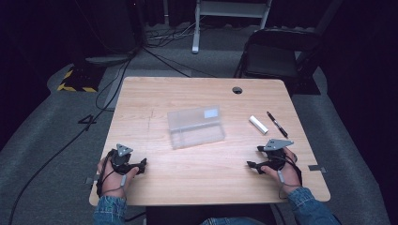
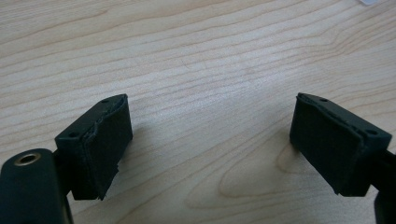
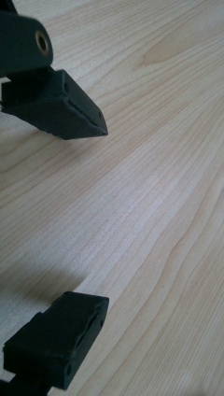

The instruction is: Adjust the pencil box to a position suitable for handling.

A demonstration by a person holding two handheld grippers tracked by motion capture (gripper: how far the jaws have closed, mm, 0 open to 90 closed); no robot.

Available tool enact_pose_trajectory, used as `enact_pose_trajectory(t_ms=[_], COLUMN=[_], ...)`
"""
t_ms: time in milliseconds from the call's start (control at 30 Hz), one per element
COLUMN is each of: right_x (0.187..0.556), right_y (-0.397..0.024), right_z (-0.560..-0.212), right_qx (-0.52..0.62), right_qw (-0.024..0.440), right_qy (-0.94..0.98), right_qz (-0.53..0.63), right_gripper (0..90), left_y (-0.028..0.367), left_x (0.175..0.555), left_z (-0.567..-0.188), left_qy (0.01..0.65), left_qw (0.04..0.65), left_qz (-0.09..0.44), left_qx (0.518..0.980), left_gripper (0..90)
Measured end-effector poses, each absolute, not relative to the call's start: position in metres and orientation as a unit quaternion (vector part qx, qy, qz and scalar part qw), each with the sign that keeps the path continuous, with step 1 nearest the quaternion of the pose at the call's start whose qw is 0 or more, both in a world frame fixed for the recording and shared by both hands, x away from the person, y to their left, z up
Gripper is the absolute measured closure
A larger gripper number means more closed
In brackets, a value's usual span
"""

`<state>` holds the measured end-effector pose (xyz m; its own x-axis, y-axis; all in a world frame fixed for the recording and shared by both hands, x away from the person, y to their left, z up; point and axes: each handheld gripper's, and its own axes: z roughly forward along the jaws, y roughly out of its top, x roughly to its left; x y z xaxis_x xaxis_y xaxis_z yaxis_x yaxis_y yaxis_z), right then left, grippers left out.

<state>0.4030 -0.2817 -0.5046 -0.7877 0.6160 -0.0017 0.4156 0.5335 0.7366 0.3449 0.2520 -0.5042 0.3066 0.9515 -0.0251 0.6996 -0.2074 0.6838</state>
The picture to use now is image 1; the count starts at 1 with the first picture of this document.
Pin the black folding chair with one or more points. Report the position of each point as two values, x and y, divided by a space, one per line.
272 59

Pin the white cylinder stick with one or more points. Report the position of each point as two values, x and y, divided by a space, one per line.
258 124

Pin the yellow black striped base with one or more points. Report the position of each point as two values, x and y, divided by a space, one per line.
78 81

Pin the person's legs in jeans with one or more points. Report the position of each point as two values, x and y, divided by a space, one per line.
231 221

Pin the white metal stand frame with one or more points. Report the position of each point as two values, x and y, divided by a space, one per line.
230 9

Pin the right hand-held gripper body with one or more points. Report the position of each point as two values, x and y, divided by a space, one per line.
275 157

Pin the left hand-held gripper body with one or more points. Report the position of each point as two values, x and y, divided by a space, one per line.
120 164

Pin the dark equipment stand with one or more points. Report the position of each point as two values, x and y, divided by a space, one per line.
106 28

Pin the round black table grommet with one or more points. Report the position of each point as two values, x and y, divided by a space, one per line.
237 90

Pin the clear plastic box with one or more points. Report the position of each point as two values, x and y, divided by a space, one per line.
195 128

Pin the black pen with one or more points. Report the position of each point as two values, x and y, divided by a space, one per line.
277 124

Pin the person's left hand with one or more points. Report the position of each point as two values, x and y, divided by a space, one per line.
111 182

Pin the grey tape piece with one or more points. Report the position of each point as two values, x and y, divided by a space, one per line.
89 180
316 168

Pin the person's right hand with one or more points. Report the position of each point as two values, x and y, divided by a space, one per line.
289 175

